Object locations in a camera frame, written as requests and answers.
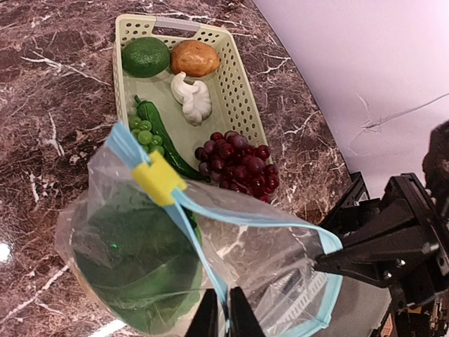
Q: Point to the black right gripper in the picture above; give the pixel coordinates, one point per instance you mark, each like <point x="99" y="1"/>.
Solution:
<point x="404" y="247"/>

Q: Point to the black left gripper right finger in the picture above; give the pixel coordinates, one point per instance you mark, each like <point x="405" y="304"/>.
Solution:
<point x="243" y="322"/>

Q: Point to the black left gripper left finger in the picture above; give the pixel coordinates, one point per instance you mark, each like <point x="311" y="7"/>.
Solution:
<point x="205" y="320"/>

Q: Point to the clear zip top bag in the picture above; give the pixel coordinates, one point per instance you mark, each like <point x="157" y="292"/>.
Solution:
<point x="240" y="241"/>

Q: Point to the green toy leafy vegetable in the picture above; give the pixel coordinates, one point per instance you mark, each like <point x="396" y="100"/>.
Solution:
<point x="137" y="261"/>

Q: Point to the dark red toy grapes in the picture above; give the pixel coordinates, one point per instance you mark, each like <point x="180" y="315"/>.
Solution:
<point x="233" y="163"/>

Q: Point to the green toy grapes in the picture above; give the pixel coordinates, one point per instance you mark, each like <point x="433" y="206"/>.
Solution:
<point x="143" y="133"/>

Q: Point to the green toy cucumber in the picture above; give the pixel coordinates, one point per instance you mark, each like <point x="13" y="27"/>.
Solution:
<point x="146" y="110"/>

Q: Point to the white toy garlic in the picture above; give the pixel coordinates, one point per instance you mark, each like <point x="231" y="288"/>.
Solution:
<point x="194" y="99"/>

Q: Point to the pale green plastic basket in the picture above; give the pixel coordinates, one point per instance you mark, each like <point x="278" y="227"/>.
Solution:
<point x="233" y="104"/>

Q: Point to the brown toy mushroom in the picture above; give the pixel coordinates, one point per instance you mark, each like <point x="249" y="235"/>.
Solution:
<point x="194" y="58"/>

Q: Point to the dark green toy avocado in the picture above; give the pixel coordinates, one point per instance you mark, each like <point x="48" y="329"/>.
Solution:
<point x="145" y="57"/>

